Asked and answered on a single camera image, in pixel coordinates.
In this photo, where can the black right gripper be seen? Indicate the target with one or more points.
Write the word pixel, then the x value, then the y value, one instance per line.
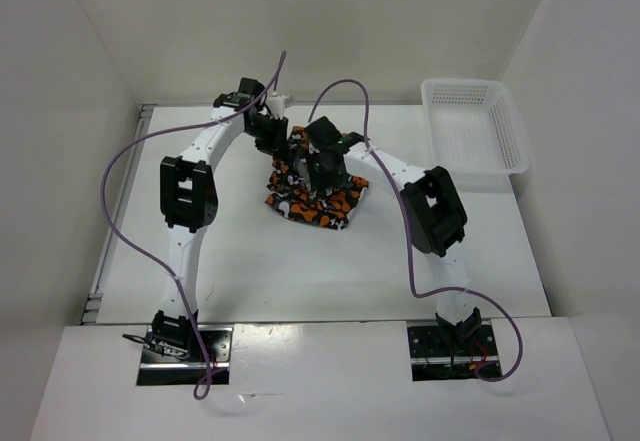
pixel 318 182

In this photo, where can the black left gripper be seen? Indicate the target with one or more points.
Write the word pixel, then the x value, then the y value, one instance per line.
pixel 278 142

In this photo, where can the orange camouflage shorts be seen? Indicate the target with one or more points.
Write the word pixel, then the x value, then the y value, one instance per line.
pixel 292 197

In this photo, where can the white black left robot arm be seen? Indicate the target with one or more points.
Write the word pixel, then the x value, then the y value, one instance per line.
pixel 189 200

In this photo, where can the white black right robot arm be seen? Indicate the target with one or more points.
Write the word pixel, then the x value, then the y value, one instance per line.
pixel 432 213

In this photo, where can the white perforated plastic basket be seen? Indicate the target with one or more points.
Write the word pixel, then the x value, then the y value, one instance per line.
pixel 474 127

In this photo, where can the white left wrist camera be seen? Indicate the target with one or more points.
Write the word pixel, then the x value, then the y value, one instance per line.
pixel 278 104

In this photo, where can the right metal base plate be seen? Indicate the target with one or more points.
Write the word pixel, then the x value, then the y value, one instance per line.
pixel 432 360

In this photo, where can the metal base plate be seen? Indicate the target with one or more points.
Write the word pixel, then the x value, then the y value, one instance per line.
pixel 162 364
pixel 432 360

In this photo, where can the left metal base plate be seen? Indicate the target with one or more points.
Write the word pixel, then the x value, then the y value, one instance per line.
pixel 162 364

